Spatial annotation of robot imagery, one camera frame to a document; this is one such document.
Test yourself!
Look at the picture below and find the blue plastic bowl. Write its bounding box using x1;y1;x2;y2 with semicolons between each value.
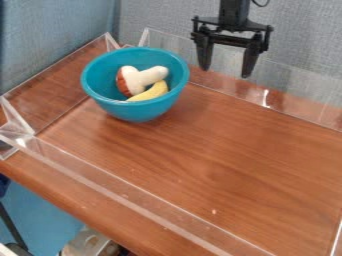
80;47;190;122

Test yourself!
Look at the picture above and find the white object under table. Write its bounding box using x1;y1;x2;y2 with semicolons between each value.
59;226;119;256

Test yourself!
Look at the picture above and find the plush mushroom toy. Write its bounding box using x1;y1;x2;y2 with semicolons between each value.
116;66;169;97

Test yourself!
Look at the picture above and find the yellow plush banana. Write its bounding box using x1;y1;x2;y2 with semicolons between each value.
128;80;169;102

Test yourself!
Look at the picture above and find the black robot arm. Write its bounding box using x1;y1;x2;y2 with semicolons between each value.
191;0;274;78

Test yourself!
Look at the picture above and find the black stand leg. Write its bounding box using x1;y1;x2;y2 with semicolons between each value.
0;202;32;256

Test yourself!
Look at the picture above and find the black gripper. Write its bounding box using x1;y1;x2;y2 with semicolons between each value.
191;16;274;78

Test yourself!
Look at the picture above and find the clear acrylic barrier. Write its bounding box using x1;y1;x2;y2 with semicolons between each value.
0;35;342;256

